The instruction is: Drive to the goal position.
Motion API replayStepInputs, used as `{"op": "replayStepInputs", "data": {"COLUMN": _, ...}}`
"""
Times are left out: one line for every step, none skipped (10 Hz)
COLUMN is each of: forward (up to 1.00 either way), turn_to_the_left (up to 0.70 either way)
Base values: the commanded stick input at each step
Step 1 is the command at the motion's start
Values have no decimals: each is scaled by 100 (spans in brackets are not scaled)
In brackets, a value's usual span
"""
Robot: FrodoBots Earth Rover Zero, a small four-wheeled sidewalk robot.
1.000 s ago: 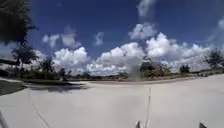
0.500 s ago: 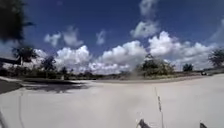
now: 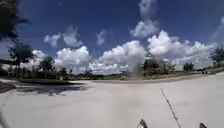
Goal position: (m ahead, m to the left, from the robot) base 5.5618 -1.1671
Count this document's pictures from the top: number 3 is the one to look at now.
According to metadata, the clump of bushy trees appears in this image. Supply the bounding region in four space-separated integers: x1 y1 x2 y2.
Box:
141 53 177 77

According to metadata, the pale concrete road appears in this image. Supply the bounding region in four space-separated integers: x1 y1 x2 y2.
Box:
0 71 224 128

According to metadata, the long grass verge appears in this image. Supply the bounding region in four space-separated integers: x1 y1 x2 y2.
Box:
71 66 224 83

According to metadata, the robot's own part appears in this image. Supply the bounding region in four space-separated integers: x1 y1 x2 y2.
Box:
198 122 208 128
137 118 149 128

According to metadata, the grass island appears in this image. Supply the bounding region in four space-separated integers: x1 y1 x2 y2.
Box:
18 78 73 85

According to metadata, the small round tree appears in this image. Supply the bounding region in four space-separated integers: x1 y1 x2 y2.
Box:
182 62 196 72

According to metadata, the row of dark trees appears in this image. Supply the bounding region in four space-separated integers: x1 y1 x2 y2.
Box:
0 41 73 80

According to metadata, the tall dark tree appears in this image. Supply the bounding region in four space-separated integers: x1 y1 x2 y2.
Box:
208 44 224 68

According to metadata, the dark overhanging tree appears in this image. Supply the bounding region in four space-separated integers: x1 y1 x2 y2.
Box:
0 0 30 42

